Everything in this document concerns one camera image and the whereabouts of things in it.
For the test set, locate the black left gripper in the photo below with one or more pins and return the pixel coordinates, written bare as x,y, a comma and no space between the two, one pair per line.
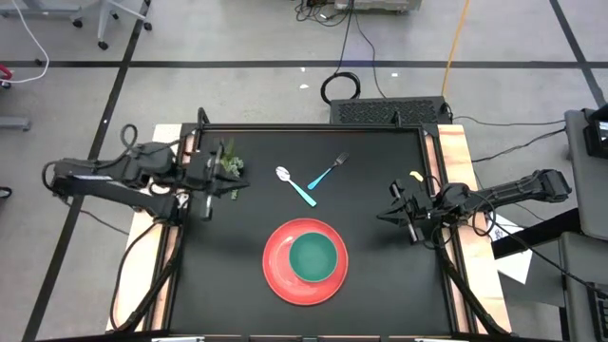
204,173

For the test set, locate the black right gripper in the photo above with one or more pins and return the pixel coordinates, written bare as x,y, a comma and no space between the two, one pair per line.
420,209

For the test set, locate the green bowl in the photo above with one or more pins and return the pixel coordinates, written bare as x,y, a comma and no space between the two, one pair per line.
313,256

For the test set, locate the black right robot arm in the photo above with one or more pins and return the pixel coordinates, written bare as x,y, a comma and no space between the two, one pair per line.
508,192

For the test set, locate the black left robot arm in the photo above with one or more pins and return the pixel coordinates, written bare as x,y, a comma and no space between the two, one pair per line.
119,190

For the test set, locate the small potted succulent plant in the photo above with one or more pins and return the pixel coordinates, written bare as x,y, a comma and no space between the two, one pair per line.
233,161

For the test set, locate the yellow tag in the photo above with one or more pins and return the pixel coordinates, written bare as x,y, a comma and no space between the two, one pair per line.
416,176

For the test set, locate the wooden side board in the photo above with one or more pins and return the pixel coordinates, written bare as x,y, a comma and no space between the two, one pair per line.
456,152
161,285

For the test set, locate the red round plate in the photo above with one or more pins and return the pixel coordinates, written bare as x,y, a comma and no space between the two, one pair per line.
278,271

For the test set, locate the black computer case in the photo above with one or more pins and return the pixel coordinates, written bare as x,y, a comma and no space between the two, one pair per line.
385,111

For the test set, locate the white paper sheet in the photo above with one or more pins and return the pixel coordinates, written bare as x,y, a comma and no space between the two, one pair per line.
515,266

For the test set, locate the grey cabinet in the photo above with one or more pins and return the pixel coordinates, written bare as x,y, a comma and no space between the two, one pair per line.
582,190

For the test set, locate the grey desk with keyboard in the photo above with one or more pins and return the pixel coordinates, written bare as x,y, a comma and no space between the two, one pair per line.
577,285

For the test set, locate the grey office chair base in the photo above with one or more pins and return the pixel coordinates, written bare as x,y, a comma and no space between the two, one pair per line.
104,19

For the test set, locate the grey equipment box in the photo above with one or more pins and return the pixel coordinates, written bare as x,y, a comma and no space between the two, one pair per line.
375,5

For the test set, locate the black monitor device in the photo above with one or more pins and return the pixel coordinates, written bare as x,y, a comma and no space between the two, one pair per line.
597,135

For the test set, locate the grey stand foot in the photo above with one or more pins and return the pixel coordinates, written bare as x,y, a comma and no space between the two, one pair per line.
14,123

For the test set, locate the red object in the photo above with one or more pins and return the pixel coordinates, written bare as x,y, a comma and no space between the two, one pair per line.
5,73

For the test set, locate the black table frame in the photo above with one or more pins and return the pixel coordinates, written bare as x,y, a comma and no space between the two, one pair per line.
309,127

